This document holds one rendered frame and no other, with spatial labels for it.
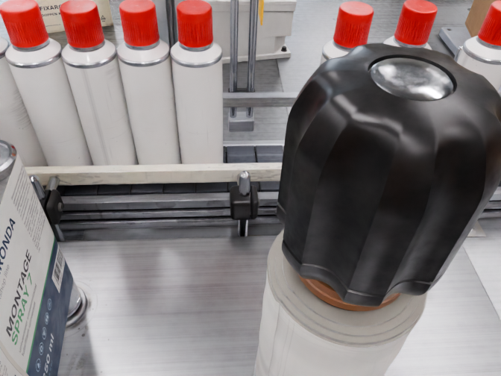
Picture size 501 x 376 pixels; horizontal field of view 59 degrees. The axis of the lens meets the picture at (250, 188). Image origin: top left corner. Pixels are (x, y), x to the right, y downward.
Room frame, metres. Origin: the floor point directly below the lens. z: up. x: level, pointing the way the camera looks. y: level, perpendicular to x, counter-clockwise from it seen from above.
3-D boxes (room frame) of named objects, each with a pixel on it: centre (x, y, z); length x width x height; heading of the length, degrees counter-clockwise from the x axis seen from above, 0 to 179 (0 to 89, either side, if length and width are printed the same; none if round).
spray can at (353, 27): (0.42, -0.09, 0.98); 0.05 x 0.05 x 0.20
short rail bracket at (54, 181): (0.32, 0.22, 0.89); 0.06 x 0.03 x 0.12; 6
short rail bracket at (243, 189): (0.33, 0.01, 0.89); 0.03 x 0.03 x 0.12; 6
